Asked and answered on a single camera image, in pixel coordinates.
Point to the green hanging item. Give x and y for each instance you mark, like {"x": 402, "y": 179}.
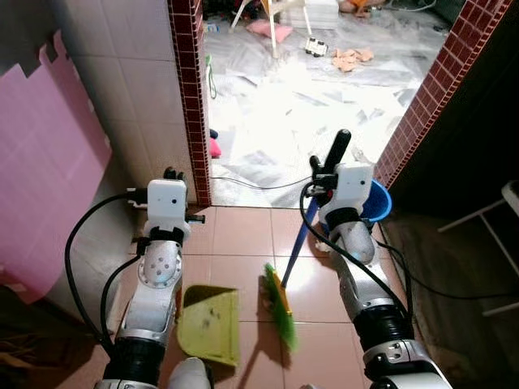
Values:
{"x": 208, "y": 69}

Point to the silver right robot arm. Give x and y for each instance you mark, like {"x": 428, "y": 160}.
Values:
{"x": 361, "y": 279}

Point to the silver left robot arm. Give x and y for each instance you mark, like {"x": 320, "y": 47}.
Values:
{"x": 160, "y": 275}

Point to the silver left robot leg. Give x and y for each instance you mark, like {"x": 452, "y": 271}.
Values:
{"x": 188, "y": 374}

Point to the pink foam panel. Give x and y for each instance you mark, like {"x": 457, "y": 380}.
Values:
{"x": 45, "y": 178}

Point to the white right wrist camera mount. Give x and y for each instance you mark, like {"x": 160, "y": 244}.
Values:
{"x": 353, "y": 186}

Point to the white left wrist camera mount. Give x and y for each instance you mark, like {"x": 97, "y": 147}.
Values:
{"x": 167, "y": 207}

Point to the white stand legs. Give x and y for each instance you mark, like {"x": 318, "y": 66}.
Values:
{"x": 272, "y": 24}

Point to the pink slipper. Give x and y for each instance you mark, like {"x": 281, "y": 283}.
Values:
{"x": 215, "y": 147}

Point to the white metal frame chair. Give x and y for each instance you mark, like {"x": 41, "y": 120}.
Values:
{"x": 486, "y": 215}

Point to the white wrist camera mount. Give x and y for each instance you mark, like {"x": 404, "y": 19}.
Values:
{"x": 167, "y": 207}
{"x": 353, "y": 186}

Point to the pink pillow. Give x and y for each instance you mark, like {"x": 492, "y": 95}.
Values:
{"x": 270, "y": 30}

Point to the orange crumpled cloth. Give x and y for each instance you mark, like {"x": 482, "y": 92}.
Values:
{"x": 353, "y": 58}

